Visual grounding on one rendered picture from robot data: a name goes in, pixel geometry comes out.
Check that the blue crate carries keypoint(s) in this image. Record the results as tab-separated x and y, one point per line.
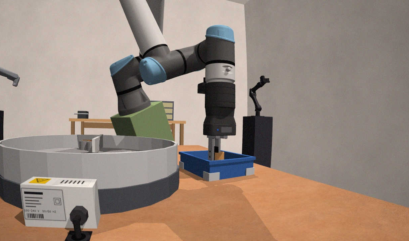
233	165

